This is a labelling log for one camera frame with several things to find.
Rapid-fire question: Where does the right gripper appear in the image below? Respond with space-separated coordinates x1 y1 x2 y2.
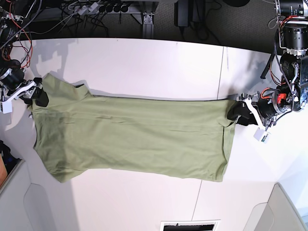
0 68 49 107

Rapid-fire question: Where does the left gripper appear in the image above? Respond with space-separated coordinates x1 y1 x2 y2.
227 90 289 130

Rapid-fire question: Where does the green t-shirt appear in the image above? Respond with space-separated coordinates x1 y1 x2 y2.
29 74 235 183

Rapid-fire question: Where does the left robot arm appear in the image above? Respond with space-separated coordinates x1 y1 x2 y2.
227 0 308 129

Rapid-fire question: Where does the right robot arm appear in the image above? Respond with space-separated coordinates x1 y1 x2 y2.
0 0 49 112

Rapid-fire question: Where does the white power strip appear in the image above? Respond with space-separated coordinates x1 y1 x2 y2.
67 2 100 16

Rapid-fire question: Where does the black power adapter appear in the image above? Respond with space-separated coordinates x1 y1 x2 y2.
174 0 189 27

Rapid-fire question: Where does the white framed floor vent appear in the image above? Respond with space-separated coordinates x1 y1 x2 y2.
159 220 220 231

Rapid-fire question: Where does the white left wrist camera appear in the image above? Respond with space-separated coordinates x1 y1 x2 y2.
254 128 271 143

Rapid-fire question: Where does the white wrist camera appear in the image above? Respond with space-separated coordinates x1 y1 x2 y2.
254 128 271 143
0 101 13 114

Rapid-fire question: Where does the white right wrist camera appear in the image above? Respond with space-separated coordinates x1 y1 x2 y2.
0 101 13 114

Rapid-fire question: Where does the metal table leg bracket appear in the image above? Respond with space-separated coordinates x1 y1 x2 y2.
142 13 154 39

